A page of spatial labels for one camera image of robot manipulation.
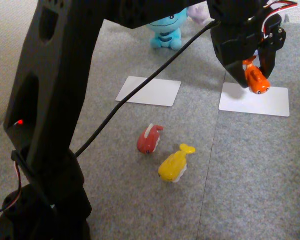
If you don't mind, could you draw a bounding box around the red tuna sushi toy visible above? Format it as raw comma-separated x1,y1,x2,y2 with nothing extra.
136,123,164,156

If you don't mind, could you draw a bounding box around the purple Goomy plush toy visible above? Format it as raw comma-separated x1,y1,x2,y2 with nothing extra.
186,3,212,26

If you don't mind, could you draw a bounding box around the black camera cable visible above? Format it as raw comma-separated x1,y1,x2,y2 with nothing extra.
74,19,221,159

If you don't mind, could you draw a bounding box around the blue Wooper plush toy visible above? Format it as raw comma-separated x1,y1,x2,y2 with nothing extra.
146,6,188,51

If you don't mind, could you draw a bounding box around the red white black servo wire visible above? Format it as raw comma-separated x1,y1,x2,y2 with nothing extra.
0,163,23,221
260,0,299,40

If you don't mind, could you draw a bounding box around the orange shrimp sushi toy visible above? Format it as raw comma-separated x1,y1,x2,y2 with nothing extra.
242,55,271,96

